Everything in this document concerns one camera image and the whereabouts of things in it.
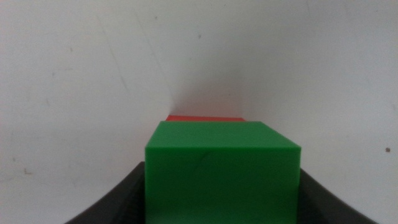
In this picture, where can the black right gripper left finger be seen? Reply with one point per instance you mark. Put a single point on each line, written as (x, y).
(124, 205)

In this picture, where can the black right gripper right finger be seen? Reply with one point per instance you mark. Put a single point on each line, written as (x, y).
(320, 208)

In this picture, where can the green cube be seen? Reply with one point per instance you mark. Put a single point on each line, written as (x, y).
(222, 180)

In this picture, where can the red cube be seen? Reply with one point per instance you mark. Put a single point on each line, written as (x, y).
(205, 118)

